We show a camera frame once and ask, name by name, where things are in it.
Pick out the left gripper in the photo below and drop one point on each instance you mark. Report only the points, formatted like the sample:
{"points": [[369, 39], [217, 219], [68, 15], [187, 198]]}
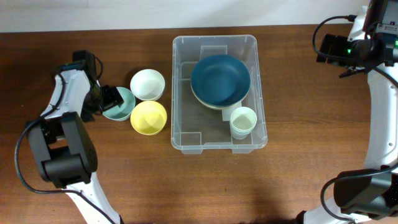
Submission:
{"points": [[114, 97]]}

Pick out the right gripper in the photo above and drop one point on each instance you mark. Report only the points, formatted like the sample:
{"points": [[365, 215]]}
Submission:
{"points": [[339, 42]]}

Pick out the green bowl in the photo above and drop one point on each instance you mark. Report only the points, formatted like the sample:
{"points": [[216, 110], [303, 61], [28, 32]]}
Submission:
{"points": [[122, 112]]}

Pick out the white bowl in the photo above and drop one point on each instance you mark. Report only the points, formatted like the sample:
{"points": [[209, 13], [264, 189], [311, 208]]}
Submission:
{"points": [[147, 85]]}

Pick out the yellow bowl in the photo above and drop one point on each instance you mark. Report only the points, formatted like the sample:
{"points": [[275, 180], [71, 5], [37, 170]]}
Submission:
{"points": [[148, 118]]}

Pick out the cream plate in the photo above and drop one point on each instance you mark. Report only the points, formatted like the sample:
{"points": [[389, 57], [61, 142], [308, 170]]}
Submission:
{"points": [[220, 98]]}

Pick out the white cup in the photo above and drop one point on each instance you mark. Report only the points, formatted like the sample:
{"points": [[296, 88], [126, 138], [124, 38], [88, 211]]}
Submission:
{"points": [[244, 115]]}

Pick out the dark blue plate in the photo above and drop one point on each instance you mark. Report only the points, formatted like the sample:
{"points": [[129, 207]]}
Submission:
{"points": [[220, 71]]}

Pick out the grey cup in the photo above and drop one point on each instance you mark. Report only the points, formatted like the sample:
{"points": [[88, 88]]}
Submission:
{"points": [[239, 135]]}

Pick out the green cup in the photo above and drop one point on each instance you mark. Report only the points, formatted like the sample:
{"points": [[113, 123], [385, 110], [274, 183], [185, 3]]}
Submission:
{"points": [[241, 129]]}

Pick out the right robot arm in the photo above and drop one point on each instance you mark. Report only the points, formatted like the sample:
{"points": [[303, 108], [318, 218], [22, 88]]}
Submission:
{"points": [[370, 193]]}

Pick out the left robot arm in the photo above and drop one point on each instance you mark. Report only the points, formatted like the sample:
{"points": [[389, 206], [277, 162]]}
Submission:
{"points": [[64, 152]]}

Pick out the clear plastic storage bin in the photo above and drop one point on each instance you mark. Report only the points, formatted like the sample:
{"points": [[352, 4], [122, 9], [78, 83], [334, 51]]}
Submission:
{"points": [[194, 127]]}

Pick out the white label in bin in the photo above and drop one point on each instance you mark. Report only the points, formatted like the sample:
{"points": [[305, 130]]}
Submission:
{"points": [[226, 113]]}

